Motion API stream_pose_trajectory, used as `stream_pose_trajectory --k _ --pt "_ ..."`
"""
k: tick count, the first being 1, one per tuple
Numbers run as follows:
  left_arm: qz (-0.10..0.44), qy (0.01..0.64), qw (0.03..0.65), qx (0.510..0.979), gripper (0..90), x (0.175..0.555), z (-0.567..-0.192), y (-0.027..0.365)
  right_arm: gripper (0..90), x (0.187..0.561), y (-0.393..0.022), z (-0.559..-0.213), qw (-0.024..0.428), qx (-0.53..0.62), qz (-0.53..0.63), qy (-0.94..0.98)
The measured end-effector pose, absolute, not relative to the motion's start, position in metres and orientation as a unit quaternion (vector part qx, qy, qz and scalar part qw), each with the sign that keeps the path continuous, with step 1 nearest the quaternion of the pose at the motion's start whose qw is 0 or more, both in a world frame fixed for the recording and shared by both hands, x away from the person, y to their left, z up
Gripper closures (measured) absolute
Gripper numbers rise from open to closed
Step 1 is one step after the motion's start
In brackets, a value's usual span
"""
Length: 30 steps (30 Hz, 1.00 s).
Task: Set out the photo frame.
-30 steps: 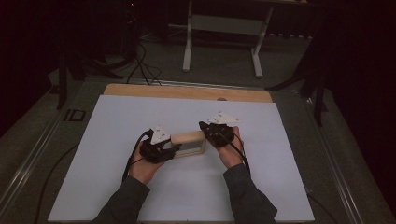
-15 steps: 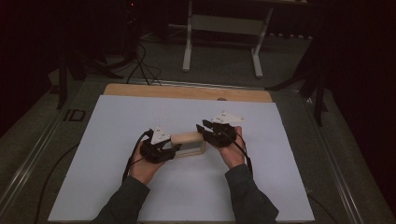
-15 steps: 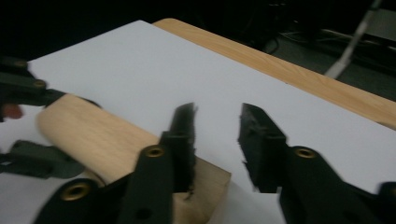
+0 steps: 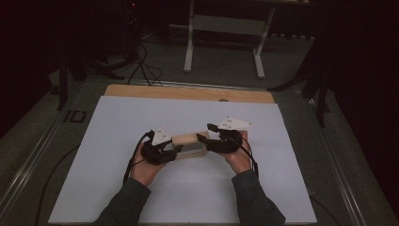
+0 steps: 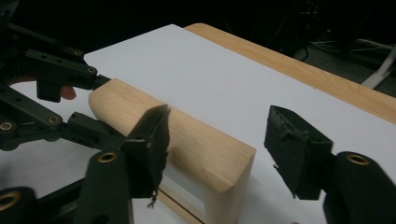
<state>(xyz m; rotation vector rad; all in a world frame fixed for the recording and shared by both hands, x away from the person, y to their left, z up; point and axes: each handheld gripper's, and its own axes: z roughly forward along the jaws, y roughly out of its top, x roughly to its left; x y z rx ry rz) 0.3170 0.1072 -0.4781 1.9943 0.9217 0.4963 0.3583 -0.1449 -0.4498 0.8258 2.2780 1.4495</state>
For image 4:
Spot person's left hand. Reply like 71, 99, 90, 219
130, 143, 168, 187

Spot black floor cables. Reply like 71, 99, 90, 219
126, 42, 164, 87

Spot wooden picture frame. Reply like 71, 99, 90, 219
171, 131, 211, 160

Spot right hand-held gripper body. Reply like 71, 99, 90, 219
206, 117, 253, 154

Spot white metal desk frame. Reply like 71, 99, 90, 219
168, 0, 277, 79

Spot metal floor rail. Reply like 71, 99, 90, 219
0, 107, 70, 218
84, 78, 303, 94
305, 93, 369, 226

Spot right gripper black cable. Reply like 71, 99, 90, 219
233, 135, 342, 226

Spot black floor cable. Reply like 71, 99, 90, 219
33, 144, 81, 226

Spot black floor socket plate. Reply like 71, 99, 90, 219
64, 109, 88, 123

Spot white paper sheet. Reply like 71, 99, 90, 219
48, 95, 318, 224

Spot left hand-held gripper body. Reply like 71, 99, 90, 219
140, 126, 177, 166

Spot wooden table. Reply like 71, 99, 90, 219
104, 84, 276, 104

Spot person's right hand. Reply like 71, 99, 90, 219
224, 130, 252, 175

